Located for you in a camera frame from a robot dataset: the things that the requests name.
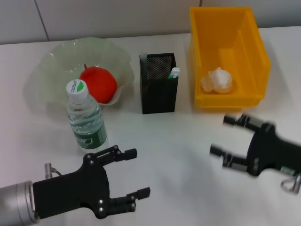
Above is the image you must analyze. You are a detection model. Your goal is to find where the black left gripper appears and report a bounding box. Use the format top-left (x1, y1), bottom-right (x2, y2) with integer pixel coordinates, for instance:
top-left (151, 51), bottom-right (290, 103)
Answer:
top-left (32, 145), bottom-right (151, 220)

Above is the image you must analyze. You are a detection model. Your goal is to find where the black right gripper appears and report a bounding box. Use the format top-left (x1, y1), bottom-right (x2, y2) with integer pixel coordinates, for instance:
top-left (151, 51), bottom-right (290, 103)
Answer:
top-left (210, 113), bottom-right (301, 178)

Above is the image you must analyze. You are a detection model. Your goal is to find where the white paper ball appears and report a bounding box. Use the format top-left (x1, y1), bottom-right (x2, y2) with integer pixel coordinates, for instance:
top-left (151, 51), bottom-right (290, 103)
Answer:
top-left (200, 67), bottom-right (234, 94)

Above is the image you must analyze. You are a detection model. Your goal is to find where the clear green-label water bottle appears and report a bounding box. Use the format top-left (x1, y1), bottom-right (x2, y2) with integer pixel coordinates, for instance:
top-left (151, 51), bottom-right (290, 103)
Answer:
top-left (66, 79), bottom-right (109, 151)

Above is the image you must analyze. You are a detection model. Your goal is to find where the green utility knife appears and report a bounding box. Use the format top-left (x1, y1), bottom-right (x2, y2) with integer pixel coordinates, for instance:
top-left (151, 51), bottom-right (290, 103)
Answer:
top-left (168, 67), bottom-right (181, 80)

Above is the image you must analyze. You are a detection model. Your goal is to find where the orange fruit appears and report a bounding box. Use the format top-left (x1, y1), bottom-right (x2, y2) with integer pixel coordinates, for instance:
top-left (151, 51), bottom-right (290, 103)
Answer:
top-left (79, 63), bottom-right (118, 105)

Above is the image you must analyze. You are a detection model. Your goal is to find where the black mesh pen holder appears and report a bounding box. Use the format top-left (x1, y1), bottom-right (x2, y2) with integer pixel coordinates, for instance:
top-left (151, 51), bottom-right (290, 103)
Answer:
top-left (139, 52), bottom-right (179, 115)

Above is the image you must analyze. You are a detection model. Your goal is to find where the pale green glass fruit plate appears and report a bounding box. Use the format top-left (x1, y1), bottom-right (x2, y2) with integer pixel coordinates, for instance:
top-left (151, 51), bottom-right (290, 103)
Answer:
top-left (27, 37), bottom-right (135, 111)

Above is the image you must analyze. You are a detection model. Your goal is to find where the yellow plastic bin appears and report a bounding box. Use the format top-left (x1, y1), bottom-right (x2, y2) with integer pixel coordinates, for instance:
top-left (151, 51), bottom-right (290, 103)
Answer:
top-left (189, 6), bottom-right (271, 111)

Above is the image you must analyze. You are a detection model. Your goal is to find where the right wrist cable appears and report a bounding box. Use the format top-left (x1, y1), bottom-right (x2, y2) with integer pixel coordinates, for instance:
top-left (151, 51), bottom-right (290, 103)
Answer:
top-left (281, 173), bottom-right (301, 194)

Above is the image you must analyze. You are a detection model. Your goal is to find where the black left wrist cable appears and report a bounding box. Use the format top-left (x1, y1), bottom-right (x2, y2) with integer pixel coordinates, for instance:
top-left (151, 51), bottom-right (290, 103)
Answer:
top-left (44, 162), bottom-right (63, 181)

